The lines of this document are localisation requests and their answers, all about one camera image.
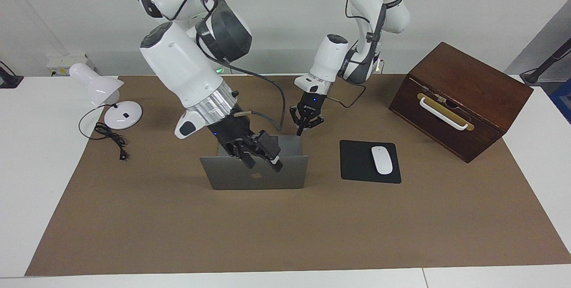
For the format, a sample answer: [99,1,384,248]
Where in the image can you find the blocky black right gripper finger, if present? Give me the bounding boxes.
[254,130,284,173]

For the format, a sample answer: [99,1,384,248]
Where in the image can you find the slim black right gripper finger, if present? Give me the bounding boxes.
[225,141,256,169]

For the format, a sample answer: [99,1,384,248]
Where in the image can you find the silver grey laptop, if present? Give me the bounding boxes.
[200,134,308,190]

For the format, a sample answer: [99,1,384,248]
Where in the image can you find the black mouse pad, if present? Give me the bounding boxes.
[339,140,402,185]

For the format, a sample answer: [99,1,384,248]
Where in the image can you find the white computer mouse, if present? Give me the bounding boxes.
[371,146,393,175]

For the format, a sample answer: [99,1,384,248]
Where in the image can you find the brown table mat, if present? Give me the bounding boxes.
[25,74,571,276]

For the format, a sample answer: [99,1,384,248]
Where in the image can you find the white desk lamp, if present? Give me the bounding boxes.
[69,63,143,140]

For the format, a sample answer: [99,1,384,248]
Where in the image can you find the dark brown wooden box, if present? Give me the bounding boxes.
[389,41,534,164]

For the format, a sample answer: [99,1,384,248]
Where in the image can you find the white power strip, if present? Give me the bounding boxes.
[46,53,95,77]

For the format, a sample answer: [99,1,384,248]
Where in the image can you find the black stand pole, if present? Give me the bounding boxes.
[520,37,571,86]

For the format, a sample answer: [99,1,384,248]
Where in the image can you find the black table clamp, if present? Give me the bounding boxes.
[0,61,24,89]

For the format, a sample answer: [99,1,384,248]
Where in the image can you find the blue crate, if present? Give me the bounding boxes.
[549,78,571,124]

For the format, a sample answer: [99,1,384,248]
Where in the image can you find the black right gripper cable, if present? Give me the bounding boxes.
[219,61,286,132]

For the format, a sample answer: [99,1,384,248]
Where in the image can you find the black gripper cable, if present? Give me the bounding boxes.
[219,61,286,132]
[328,84,367,109]

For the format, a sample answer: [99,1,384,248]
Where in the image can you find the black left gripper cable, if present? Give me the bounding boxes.
[328,84,367,109]

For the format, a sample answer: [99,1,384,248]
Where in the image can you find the black lamp power cable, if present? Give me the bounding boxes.
[94,122,130,161]

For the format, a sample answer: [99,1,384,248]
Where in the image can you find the white box handle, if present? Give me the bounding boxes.
[419,97,470,131]

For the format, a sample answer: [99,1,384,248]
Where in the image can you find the brass handle plate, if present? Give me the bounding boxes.
[417,93,475,132]

